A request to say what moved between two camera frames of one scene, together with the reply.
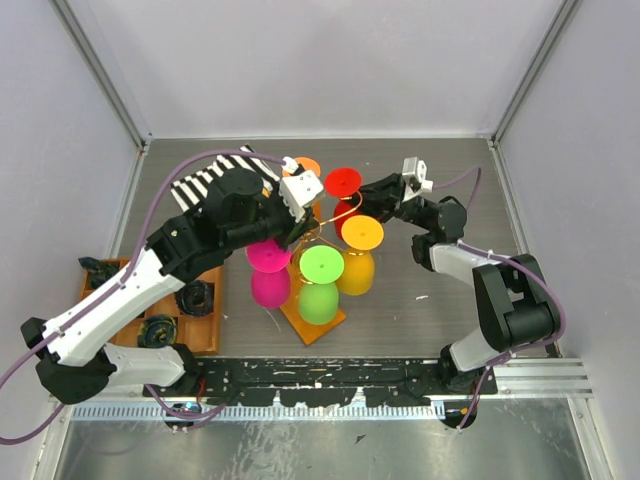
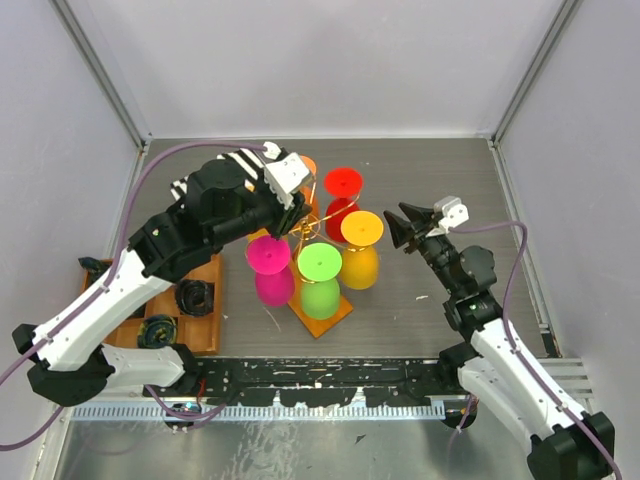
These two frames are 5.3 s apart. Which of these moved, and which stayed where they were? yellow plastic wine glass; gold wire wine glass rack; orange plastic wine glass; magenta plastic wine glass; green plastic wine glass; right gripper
Moved: gold wire wine glass rack; right gripper
Stayed: green plastic wine glass; orange plastic wine glass; magenta plastic wine glass; yellow plastic wine glass
